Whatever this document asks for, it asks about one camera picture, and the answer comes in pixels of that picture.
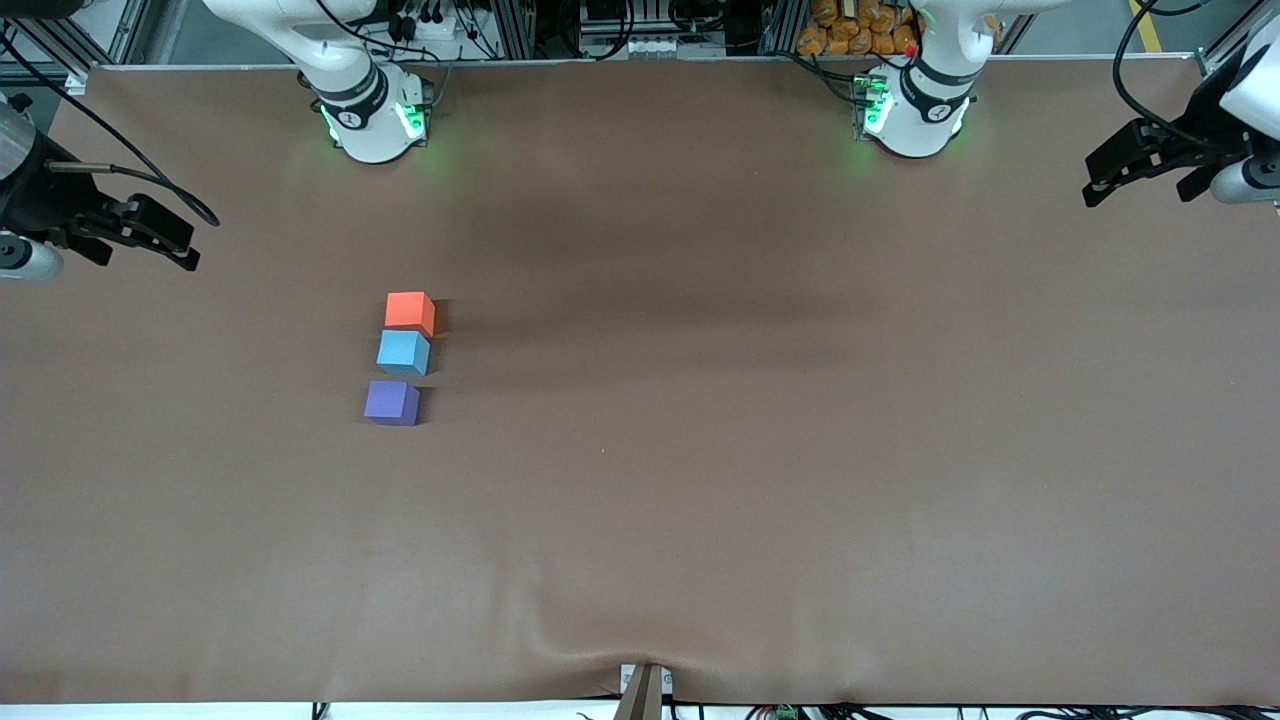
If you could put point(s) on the brown table cover sheet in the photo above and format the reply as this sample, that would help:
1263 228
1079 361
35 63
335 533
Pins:
700 500

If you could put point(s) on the aluminium frame profile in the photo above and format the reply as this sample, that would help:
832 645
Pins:
783 25
510 25
130 30
1215 60

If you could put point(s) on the white terminal block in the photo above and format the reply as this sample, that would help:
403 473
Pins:
655 45

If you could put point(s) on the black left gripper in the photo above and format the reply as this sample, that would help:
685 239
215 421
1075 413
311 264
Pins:
1192 139

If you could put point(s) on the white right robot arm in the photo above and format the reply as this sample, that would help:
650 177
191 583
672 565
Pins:
370 125

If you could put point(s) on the brown table edge clamp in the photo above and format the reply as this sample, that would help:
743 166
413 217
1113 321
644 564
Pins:
640 695

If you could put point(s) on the white power strip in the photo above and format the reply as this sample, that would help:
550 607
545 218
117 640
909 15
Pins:
440 35

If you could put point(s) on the blue foam block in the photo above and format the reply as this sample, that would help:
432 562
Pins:
402 352

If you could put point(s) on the purple foam block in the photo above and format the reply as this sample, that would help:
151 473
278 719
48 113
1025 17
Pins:
390 402

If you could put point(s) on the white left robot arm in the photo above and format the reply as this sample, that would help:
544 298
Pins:
915 120

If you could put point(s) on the orange foam block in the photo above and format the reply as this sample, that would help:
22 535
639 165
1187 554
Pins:
408 312

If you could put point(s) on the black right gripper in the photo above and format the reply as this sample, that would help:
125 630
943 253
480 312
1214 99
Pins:
42 204

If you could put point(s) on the bag of orange items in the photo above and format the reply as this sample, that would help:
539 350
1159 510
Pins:
850 25

